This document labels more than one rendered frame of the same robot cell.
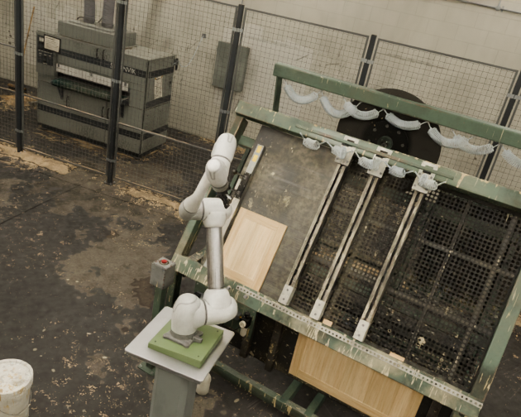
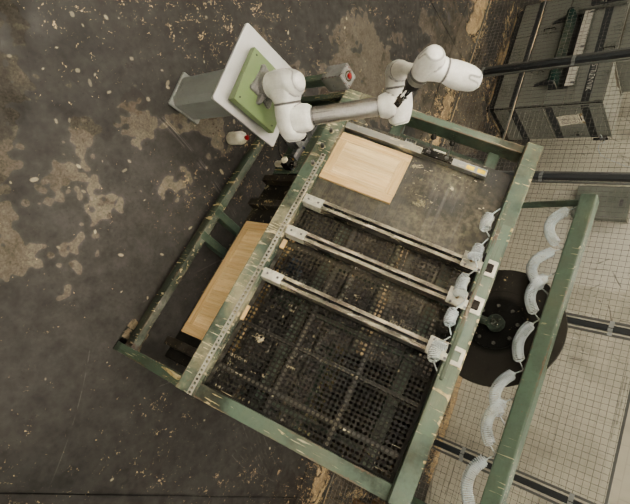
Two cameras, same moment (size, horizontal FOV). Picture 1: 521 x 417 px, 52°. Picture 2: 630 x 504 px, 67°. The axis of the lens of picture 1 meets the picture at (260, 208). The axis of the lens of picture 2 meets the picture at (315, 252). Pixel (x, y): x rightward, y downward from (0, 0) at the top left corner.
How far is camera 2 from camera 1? 1.04 m
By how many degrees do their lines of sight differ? 17
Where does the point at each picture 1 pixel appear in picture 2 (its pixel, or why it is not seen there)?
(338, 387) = (228, 266)
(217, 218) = (387, 106)
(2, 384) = not seen: outside the picture
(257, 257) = (355, 174)
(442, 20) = not seen: outside the picture
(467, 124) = (519, 416)
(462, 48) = not seen: outside the picture
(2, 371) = not seen: outside the picture
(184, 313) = (281, 76)
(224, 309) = (290, 124)
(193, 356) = (240, 91)
